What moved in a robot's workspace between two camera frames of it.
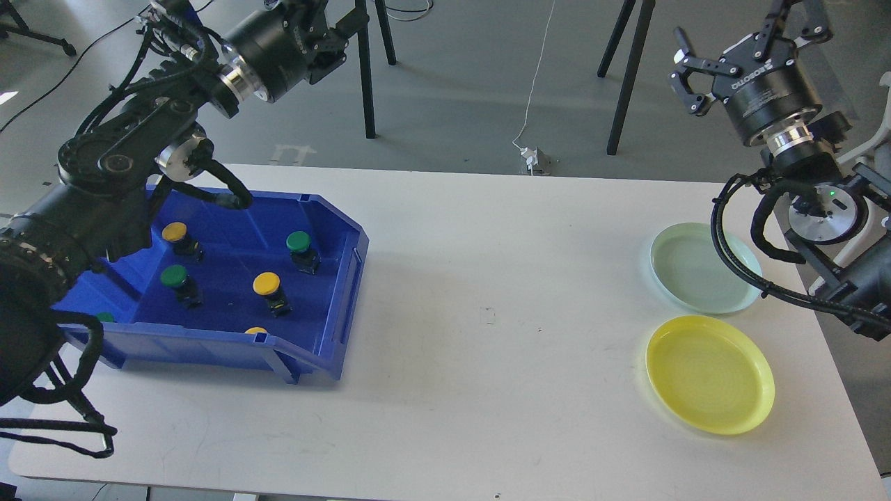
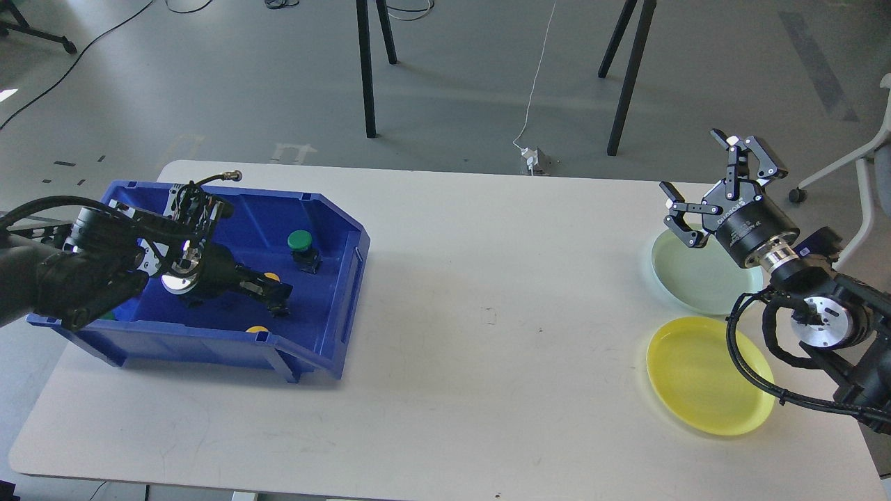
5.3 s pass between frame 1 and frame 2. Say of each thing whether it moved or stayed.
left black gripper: moved
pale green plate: stayed
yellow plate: stayed
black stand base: stayed
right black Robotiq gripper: moved
